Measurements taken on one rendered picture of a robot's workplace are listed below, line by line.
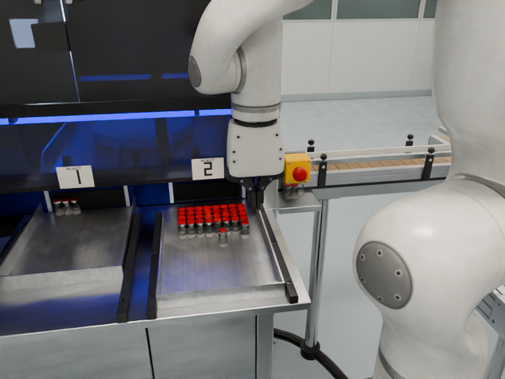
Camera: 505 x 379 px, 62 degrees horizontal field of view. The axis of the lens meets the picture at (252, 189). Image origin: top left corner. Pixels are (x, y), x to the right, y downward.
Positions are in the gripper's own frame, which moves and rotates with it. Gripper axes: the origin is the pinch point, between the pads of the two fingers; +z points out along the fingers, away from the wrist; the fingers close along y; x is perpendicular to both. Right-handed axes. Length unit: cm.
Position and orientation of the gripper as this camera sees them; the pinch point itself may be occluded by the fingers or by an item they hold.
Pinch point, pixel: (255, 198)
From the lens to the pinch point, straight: 79.3
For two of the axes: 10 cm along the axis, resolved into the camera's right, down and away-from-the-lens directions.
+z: 0.0, 9.0, 4.4
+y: -9.9, 0.7, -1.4
